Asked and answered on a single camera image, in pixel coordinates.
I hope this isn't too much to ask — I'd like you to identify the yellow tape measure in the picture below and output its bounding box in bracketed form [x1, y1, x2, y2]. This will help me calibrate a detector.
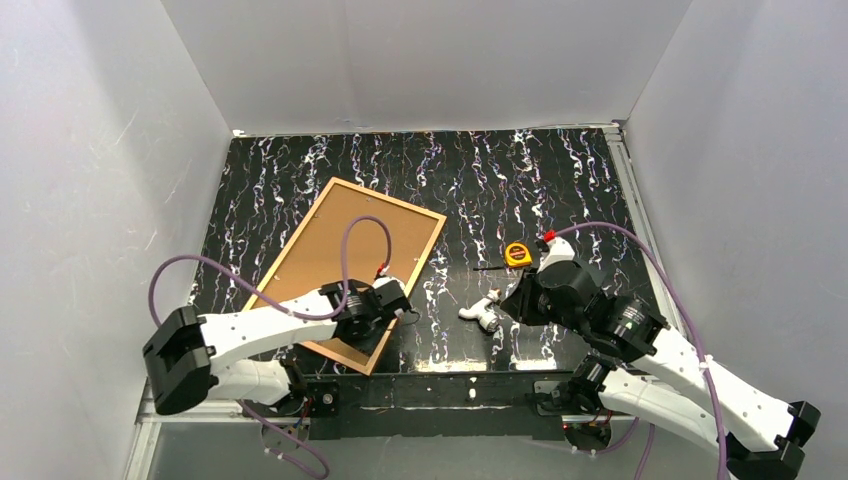
[503, 242, 533, 269]

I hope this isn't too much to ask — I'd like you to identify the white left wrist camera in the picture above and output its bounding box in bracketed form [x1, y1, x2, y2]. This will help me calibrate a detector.
[372, 263, 406, 291]

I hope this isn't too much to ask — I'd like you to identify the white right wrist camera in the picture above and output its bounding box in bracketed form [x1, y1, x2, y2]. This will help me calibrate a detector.
[535, 230, 575, 271]

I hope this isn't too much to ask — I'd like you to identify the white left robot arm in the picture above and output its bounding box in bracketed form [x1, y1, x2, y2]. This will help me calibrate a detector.
[142, 277, 412, 415]

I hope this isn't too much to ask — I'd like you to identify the white plastic spray nozzle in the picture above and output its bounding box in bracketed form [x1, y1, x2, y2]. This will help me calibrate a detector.
[458, 289, 501, 334]

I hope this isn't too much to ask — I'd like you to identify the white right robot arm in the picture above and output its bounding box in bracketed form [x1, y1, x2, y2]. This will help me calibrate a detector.
[499, 261, 821, 479]

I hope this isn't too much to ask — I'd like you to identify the aluminium rail base frame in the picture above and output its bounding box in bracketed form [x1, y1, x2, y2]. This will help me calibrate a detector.
[125, 372, 668, 479]

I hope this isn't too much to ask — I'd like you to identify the wooden picture frame with photo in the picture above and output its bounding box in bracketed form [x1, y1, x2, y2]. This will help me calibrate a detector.
[241, 176, 448, 377]

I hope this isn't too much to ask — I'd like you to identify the aluminium side rail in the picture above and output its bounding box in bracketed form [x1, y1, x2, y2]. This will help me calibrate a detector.
[602, 124, 688, 337]

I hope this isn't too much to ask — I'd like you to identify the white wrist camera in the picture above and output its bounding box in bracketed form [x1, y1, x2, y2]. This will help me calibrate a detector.
[535, 230, 575, 271]
[372, 263, 406, 291]

